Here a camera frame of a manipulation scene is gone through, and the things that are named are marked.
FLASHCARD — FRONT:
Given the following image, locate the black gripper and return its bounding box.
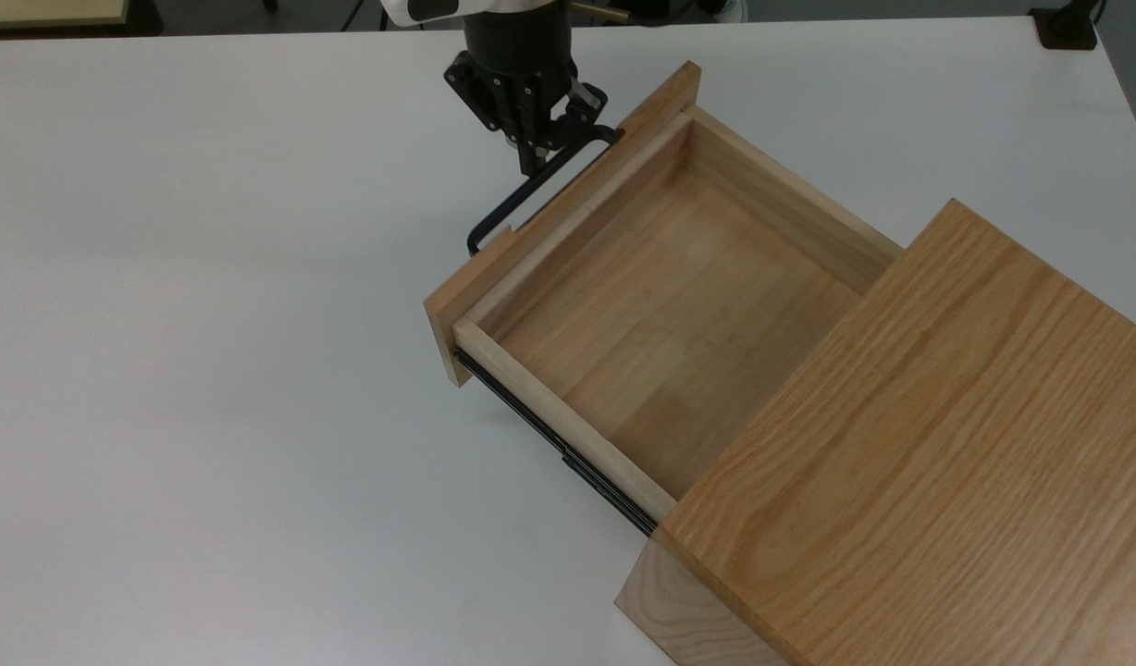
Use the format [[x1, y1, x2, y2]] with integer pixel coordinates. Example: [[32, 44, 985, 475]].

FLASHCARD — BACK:
[[443, 0, 611, 179]]

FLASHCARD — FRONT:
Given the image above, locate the black metal drawer handle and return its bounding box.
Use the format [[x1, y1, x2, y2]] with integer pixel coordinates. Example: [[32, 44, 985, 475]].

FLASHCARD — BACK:
[[466, 125, 624, 257]]

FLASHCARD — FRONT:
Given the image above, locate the wooden drawer with black handle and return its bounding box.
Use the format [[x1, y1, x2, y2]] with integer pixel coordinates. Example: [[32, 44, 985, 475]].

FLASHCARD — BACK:
[[425, 60, 906, 524]]

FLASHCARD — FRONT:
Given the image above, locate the wooden drawer cabinet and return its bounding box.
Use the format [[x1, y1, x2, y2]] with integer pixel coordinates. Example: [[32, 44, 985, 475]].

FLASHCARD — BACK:
[[614, 199, 1136, 666]]

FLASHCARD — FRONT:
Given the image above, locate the brass coloured rod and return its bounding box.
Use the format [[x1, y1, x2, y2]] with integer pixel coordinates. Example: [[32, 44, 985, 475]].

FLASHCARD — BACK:
[[568, 0, 630, 25]]

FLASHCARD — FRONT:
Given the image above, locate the beige desk with dark edge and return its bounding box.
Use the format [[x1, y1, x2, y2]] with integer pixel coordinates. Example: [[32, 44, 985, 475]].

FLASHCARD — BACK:
[[0, 0, 164, 38]]

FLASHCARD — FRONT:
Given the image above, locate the black drawer slide rail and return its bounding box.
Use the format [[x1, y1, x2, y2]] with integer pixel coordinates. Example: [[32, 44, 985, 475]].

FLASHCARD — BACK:
[[452, 347, 661, 537]]

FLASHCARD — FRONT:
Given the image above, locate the black camera stand base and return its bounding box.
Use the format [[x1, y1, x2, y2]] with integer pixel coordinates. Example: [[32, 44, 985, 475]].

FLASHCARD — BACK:
[[1031, 0, 1102, 51]]

